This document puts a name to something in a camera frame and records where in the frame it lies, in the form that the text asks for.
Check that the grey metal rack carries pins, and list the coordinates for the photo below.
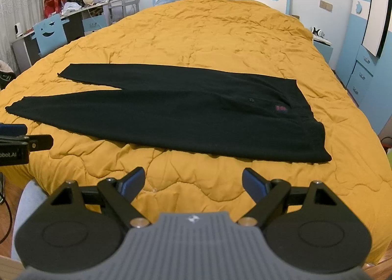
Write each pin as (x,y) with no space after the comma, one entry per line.
(119,9)

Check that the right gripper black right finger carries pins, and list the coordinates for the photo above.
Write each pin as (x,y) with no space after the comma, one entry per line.
(310,227)

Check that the blue smiley chair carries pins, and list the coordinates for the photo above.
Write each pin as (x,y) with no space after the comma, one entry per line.
(50,34)

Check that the mustard yellow quilt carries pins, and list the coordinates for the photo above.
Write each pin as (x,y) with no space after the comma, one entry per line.
(229,35)

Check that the black pants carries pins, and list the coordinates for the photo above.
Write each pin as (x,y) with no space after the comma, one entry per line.
(248,116)

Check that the beige wall switch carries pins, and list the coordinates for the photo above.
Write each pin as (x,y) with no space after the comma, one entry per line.
(325,6)

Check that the blue white wardrobe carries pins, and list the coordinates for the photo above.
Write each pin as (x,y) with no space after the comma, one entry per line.
(364,64)

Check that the cluttered desk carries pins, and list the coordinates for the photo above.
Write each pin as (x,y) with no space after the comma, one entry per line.
(81,23)

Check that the blue nightstand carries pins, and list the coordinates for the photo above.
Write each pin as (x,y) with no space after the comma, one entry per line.
(324,49)

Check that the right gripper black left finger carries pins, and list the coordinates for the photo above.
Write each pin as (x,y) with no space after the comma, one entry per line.
(79,227)

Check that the red bag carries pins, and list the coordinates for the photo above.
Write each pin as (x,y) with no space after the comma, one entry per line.
(53,6)

